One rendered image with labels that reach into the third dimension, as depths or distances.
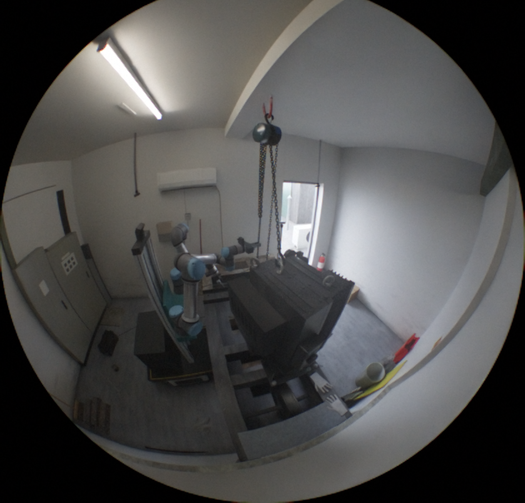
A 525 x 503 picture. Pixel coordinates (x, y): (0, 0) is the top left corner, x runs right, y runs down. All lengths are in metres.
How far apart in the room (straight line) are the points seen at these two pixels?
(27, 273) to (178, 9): 2.60
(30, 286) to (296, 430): 2.98
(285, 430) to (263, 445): 0.20
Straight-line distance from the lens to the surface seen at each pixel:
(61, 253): 3.01
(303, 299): 0.78
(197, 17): 0.91
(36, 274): 2.71
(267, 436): 1.49
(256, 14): 0.88
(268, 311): 0.88
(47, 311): 2.79
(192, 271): 0.87
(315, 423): 1.55
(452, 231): 2.60
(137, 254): 1.07
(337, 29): 0.73
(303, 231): 4.78
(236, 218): 2.67
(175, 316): 1.17
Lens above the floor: 2.15
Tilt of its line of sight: 24 degrees down
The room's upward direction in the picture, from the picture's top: 2 degrees clockwise
